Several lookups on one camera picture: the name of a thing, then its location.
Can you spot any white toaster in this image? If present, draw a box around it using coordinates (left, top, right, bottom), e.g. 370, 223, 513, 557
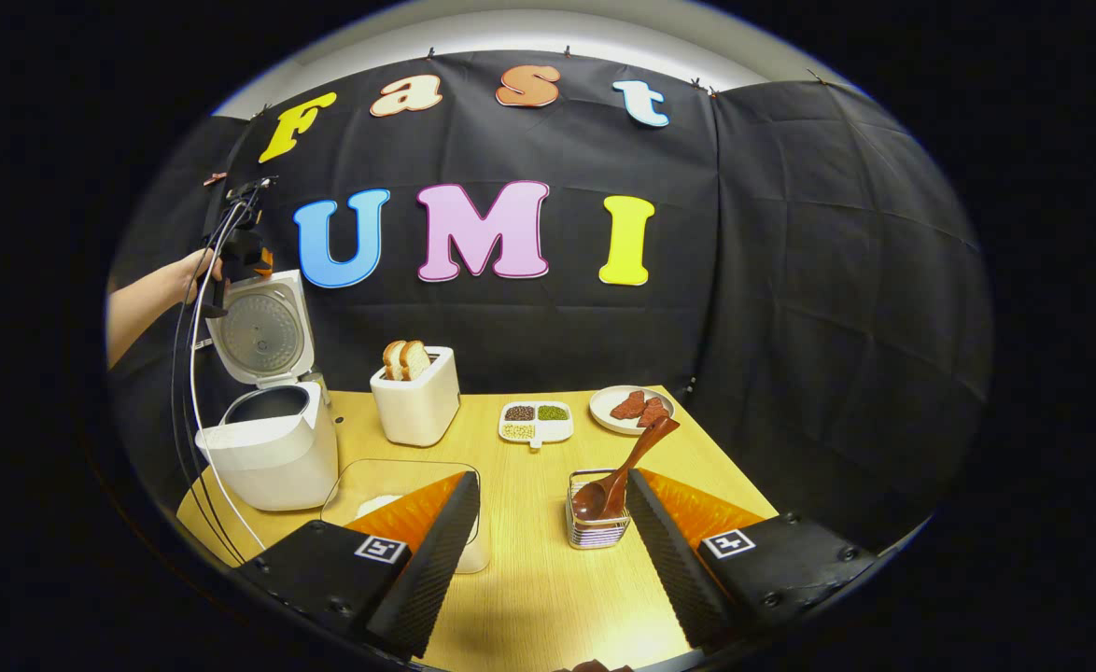
370, 346, 461, 448

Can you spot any brown wooden spoon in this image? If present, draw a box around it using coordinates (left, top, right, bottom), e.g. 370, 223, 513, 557
571, 416, 681, 522

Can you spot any black cable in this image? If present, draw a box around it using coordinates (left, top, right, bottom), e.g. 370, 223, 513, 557
170, 191, 246, 566

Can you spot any wire chopstick holder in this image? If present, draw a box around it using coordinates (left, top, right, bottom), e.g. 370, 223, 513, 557
566, 469, 633, 550

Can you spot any white rice cooker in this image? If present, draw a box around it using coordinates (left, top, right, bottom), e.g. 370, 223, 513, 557
195, 269, 340, 512

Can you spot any clear plastic container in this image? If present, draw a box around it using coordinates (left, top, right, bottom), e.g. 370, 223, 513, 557
320, 458, 491, 574

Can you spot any black backdrop cloth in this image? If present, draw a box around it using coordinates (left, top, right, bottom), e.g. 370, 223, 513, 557
107, 49, 992, 561

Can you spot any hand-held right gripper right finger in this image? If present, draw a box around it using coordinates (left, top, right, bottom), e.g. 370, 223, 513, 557
625, 469, 878, 654

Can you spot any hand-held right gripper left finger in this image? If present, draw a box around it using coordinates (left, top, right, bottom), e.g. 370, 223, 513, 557
235, 471, 482, 660

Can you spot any white divided dish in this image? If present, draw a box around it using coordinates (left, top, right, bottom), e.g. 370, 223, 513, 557
498, 400, 574, 450

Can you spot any white round plate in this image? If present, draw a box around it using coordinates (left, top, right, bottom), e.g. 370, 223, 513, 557
589, 385, 675, 437

